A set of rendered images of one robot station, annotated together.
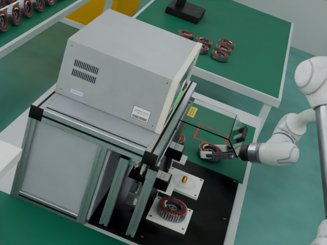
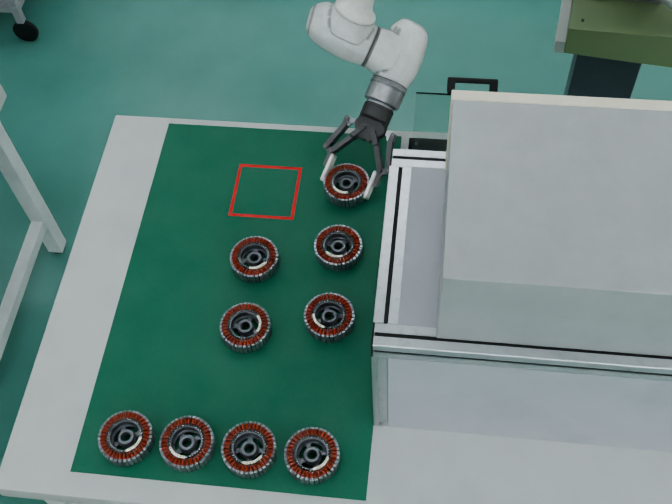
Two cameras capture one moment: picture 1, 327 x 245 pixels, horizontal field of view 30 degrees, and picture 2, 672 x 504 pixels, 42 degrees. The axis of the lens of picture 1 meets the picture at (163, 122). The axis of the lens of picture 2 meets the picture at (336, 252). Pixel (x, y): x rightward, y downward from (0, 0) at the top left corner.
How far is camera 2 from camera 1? 2.61 m
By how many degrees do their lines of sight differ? 64
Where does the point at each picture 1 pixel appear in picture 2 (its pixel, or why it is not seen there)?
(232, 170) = (369, 152)
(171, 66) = (647, 122)
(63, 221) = not seen: outside the picture
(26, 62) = not seen: outside the picture
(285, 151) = (423, 37)
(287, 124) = (367, 23)
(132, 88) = not seen: outside the picture
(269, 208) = (83, 182)
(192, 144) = (323, 218)
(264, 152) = (411, 74)
